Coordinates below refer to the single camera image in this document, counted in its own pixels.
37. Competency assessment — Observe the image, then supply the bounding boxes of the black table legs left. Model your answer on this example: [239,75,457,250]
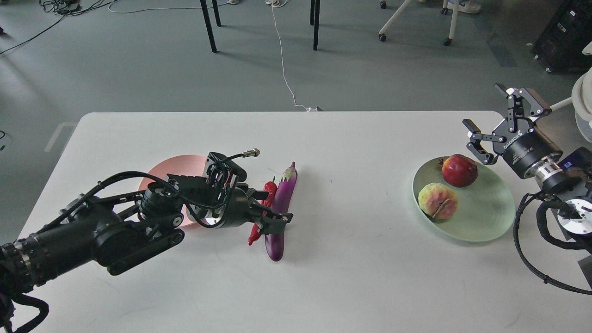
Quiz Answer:
[199,0,222,53]

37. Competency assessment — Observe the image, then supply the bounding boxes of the yellow-pink peach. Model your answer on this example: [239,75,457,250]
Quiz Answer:
[417,183,459,220]

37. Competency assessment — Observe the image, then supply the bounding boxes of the pink plate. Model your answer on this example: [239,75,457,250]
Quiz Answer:
[138,154,206,229]

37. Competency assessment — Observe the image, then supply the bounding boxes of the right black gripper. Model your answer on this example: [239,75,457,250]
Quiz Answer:
[462,83,563,179]

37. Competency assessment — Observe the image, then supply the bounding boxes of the black table legs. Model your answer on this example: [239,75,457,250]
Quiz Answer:
[199,0,222,53]
[309,0,320,51]

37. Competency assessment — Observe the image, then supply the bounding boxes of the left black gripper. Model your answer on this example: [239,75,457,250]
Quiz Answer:
[187,185,294,235]

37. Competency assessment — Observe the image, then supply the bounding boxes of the black floor cables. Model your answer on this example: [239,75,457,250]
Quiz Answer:
[0,0,116,56]

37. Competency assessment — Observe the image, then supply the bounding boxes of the red pomegranate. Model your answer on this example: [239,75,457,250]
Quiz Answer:
[438,154,479,188]

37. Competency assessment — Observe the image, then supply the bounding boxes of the red chili pepper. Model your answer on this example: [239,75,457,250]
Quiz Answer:
[247,176,278,246]

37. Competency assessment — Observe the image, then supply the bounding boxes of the white floor cable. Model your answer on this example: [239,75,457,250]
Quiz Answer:
[265,0,319,112]

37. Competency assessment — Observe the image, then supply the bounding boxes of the green plate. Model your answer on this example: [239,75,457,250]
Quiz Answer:
[412,156,516,243]

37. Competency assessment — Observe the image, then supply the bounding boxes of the white office chair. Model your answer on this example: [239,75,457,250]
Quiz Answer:
[550,69,592,142]

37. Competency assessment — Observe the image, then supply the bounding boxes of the black table legs right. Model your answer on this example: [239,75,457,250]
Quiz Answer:
[309,0,320,51]

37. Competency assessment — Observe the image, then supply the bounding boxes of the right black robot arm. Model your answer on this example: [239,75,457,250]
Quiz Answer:
[463,83,591,295]

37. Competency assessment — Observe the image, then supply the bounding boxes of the white chair base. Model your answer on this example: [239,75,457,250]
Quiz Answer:
[378,0,460,47]

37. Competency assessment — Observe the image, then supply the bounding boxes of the purple eggplant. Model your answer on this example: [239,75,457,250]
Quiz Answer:
[265,162,298,262]

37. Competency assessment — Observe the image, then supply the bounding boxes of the black equipment case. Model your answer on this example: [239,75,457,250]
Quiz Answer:
[531,0,592,74]

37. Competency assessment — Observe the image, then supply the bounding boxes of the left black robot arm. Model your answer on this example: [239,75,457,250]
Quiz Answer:
[1,149,293,333]

